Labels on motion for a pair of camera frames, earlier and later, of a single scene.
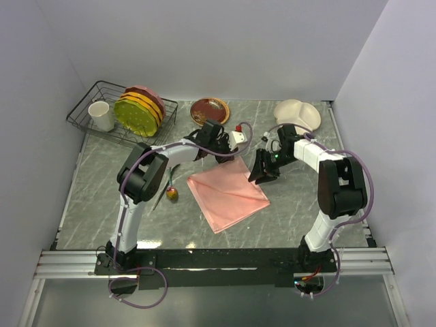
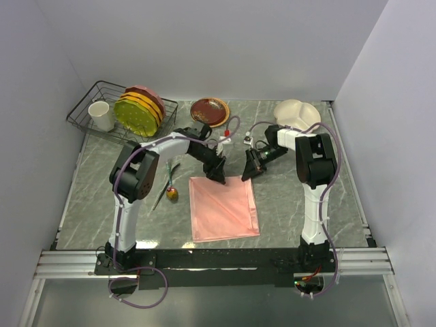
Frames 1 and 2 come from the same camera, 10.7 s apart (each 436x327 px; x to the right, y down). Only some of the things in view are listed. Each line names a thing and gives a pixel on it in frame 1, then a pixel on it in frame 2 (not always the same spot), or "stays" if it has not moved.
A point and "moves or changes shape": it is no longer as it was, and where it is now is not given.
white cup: (101, 116) stays
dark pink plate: (150, 92) stays
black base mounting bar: (230, 268) stays
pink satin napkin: (225, 193) moves or changes shape
